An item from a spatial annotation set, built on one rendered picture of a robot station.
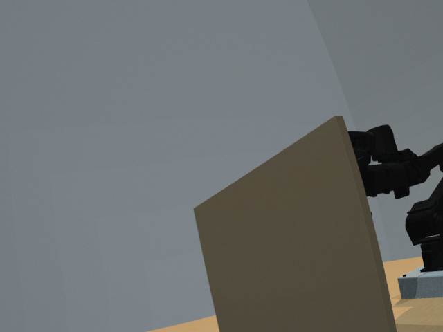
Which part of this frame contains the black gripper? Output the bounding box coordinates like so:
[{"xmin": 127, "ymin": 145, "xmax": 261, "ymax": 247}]
[{"xmin": 348, "ymin": 131, "xmax": 394, "ymax": 198}]

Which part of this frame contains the tan flat board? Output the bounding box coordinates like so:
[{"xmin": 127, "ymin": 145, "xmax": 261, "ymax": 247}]
[{"xmin": 193, "ymin": 116, "xmax": 397, "ymax": 332}]

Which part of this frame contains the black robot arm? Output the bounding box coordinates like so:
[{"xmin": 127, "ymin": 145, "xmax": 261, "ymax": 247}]
[{"xmin": 367, "ymin": 124, "xmax": 443, "ymax": 273}]

